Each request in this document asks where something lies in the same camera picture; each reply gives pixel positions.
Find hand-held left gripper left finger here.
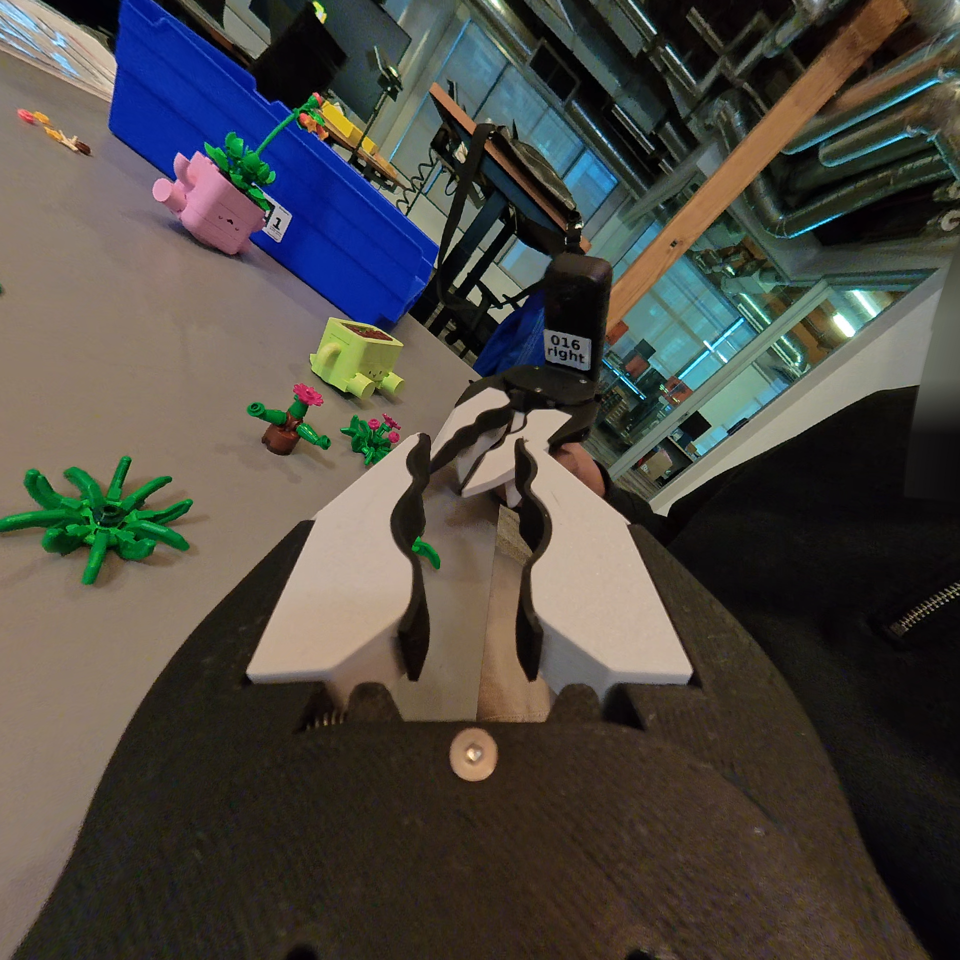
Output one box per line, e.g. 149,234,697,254
246,433,435,704

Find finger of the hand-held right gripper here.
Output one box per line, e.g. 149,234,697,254
433,390,516,470
457,408,571,500

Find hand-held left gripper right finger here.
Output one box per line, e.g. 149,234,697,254
512,437,693,710

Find person's right hand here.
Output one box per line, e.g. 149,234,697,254
558,441,609,498

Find blue storage bin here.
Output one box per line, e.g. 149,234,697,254
472,292,549,380
108,0,440,325

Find green brick plant pink flowers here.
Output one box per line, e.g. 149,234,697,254
339,413,402,468

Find person's beige trousers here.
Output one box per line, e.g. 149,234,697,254
480,510,552,725

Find lime green brick planter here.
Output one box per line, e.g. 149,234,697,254
309,316,406,399

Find brick cactus with pink flower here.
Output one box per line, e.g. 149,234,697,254
246,383,333,456

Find person's black jacket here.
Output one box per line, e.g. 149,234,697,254
600,386,960,960

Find wooden ceiling beam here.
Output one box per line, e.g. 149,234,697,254
606,0,912,342

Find green spiky brick plant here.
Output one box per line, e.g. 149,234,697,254
0,455,195,586

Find yellow crate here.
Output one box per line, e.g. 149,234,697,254
322,105,376,151

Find silver ventilation ducts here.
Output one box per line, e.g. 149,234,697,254
465,0,960,376

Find pink brick planter with plant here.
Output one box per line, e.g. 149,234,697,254
152,92,331,256

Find black monitor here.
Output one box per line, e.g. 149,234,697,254
251,0,414,125

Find clear plastic bag with leaflet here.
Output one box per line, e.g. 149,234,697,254
0,0,117,99

